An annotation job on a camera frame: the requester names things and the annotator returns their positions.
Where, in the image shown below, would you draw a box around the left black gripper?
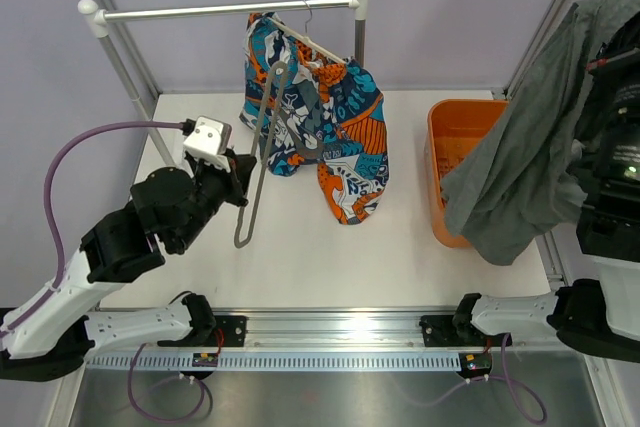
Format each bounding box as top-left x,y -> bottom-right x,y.
173,148 -> 257,252

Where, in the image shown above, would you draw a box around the grey clothes hanger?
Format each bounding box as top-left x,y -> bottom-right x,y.
233,60 -> 291,249

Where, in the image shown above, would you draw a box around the colourful patterned shorts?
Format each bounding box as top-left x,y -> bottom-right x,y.
239,12 -> 390,225

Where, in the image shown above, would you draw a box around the grey shorts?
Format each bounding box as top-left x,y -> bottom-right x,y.
441,0 -> 639,266

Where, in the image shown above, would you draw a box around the cream clothes hanger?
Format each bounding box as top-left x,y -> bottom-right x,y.
269,0 -> 346,65

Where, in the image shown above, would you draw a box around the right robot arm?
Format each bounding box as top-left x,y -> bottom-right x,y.
451,16 -> 639,363

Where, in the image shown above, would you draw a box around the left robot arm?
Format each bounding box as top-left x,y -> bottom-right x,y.
1,150 -> 257,382

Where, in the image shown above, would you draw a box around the orange plastic basket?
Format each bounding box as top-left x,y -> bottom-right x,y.
424,99 -> 508,248

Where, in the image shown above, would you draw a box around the silver clothes rack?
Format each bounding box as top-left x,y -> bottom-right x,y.
77,0 -> 372,168

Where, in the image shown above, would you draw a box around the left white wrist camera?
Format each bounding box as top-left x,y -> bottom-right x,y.
183,116 -> 232,173

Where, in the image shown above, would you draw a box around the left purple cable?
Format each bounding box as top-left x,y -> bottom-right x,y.
0,120 -> 189,338

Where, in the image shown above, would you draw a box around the purple cable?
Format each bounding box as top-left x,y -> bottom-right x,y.
0,120 -> 189,338
399,331 -> 549,423

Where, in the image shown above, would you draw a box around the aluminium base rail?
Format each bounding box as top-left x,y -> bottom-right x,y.
213,306 -> 453,352

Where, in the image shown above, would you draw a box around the white slotted cable duct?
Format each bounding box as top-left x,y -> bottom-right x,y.
88,350 -> 461,372

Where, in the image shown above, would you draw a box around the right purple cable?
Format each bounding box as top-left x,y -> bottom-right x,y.
399,331 -> 549,423

